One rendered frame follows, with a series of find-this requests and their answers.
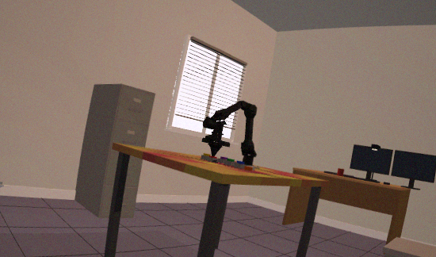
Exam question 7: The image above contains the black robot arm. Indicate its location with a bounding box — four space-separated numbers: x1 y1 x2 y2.
203 101 257 167

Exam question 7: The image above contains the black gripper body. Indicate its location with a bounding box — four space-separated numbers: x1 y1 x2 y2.
201 130 230 147

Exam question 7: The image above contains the red button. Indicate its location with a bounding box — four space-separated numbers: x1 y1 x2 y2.
207 156 218 163

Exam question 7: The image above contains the green button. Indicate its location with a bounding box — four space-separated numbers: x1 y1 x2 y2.
224 159 235 166

